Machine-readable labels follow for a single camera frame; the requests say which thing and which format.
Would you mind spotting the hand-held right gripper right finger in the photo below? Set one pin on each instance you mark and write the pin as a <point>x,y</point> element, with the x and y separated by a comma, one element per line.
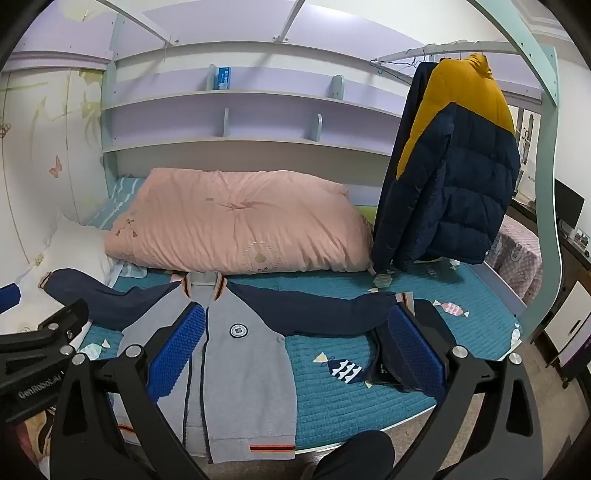
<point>415,350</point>

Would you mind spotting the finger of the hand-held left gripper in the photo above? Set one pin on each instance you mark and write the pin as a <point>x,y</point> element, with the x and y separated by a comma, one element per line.
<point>55,334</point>
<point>9,299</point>

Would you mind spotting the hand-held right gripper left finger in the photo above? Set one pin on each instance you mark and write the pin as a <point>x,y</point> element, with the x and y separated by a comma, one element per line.
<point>178,350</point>

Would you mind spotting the grey and navy jacket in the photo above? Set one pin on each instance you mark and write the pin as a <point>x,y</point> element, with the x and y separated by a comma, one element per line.
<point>249,369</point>

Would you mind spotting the dark navy cloth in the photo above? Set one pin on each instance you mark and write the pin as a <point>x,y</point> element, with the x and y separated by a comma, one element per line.
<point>383,355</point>

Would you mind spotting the white pillow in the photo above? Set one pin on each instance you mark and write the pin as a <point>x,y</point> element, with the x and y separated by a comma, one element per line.
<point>74,249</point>

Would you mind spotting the teal quilted bed mat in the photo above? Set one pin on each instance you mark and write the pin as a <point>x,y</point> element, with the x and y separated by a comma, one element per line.
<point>346,406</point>

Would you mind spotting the person's right leg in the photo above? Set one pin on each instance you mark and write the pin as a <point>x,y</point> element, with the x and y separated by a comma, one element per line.
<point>355,457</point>

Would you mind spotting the striped blue pillow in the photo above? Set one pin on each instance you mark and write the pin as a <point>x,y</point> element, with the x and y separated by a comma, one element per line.
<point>115,203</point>

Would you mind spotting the pink quilt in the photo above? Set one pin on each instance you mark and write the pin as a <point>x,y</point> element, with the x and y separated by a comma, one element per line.
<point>231,217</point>

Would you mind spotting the lime green cloth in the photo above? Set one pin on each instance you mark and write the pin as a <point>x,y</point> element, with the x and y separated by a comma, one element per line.
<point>362,213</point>

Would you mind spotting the white cabinet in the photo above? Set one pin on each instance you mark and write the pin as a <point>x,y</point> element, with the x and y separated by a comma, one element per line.
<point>570,318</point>

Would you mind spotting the navy and yellow puffer jacket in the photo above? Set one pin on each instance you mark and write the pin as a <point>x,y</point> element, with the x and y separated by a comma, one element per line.
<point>461,184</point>

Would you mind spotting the white floral wardrobe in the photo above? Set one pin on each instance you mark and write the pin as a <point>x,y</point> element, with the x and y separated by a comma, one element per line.
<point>41,115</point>

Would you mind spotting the dark desk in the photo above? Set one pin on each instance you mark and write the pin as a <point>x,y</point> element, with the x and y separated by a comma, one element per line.
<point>577,251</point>

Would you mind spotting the black computer monitor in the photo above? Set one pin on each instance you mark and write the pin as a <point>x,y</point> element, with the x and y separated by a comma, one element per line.
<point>570,203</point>

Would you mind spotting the blue box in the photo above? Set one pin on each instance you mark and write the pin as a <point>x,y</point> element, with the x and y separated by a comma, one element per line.
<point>222,77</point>

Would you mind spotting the pink butterfly wall sticker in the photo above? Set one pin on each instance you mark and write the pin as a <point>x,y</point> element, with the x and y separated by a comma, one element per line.
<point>55,167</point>

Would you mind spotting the small photo frame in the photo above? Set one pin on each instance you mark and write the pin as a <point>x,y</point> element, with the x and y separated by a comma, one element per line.
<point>581,236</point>

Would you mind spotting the lilac wall shelf unit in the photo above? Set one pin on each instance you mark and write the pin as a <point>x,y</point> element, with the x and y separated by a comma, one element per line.
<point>258,120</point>

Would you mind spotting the white clothes rail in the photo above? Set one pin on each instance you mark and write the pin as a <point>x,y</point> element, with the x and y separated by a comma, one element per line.
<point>401,54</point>

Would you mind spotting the mint green bed frame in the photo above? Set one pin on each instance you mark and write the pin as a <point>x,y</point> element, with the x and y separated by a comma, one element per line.
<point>540,69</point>

